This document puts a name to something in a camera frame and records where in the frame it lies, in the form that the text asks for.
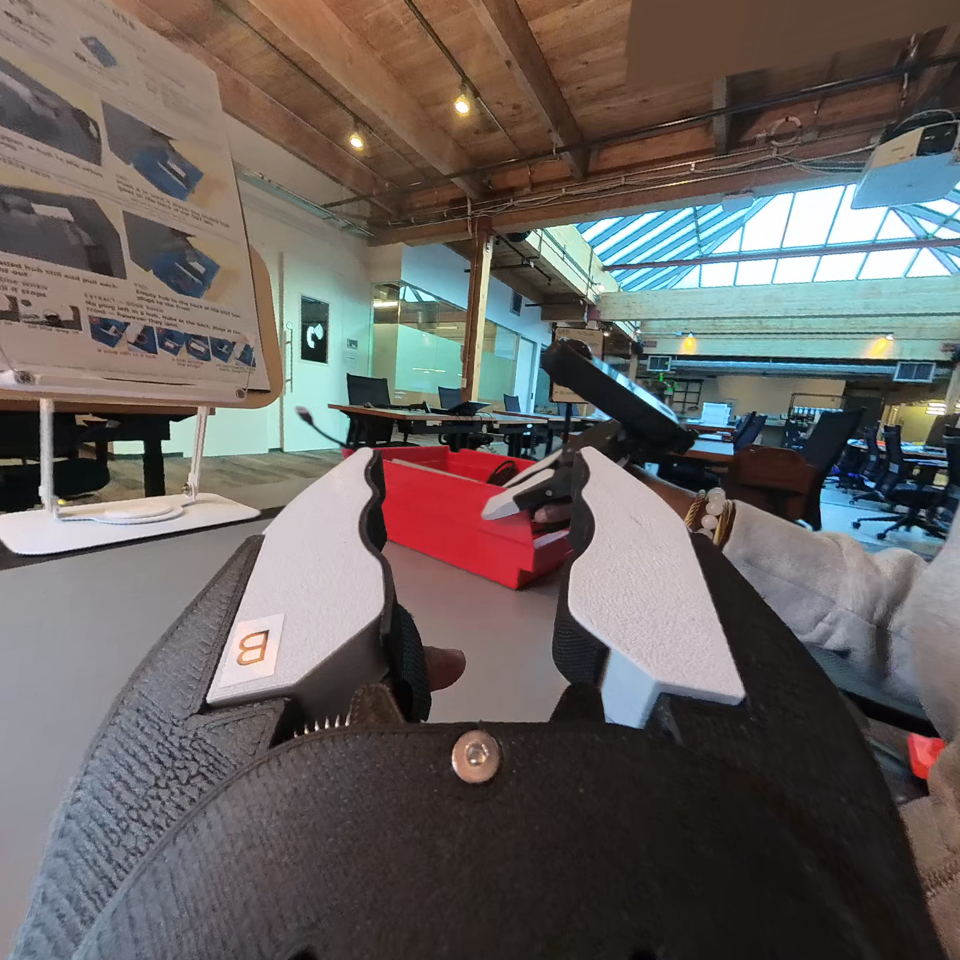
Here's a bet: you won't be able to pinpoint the white ceiling projector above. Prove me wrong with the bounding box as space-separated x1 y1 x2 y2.
849 118 960 211

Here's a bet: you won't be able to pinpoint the white stand with instruction sheet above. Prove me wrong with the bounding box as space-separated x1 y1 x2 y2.
0 0 286 558

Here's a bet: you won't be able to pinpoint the black wall poster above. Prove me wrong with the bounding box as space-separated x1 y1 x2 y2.
300 294 332 367

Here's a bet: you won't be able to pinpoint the beaded bracelets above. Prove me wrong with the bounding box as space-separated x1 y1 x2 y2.
684 486 738 547

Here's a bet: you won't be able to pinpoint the person's left hand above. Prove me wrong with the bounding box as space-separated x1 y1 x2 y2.
427 647 468 693

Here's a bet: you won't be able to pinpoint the person's right hand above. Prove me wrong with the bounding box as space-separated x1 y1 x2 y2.
624 463 708 531

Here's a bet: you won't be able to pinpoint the long wooden desk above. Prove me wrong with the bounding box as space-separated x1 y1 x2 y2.
327 401 571 451

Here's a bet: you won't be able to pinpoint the row of black office chairs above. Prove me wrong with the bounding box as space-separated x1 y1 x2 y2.
738 408 960 543

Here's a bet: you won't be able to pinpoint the red plastic object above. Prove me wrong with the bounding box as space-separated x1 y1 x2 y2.
906 733 948 781

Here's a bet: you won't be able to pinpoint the black cable plug end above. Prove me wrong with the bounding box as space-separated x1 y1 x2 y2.
295 406 354 451

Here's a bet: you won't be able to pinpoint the red plastic bin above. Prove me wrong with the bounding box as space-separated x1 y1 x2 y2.
341 445 577 591

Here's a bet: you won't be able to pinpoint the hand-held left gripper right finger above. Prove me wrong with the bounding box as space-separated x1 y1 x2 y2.
552 447 748 730

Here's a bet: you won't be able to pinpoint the black office chair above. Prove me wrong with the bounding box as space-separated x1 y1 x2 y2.
345 372 412 449

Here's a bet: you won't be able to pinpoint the glass skylight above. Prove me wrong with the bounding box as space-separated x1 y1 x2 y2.
577 180 960 292

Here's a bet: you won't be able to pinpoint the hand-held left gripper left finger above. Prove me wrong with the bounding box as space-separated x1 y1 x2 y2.
205 447 434 724

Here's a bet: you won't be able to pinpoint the brown notice board stand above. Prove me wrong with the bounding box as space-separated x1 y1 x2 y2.
551 324 603 406

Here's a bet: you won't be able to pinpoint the person's tan pants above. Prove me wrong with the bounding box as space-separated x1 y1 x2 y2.
896 772 960 960

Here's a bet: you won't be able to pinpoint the brown office chair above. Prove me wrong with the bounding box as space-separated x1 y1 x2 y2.
723 444 824 531

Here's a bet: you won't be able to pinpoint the person's right forearm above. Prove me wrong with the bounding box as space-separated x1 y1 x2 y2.
720 498 960 721

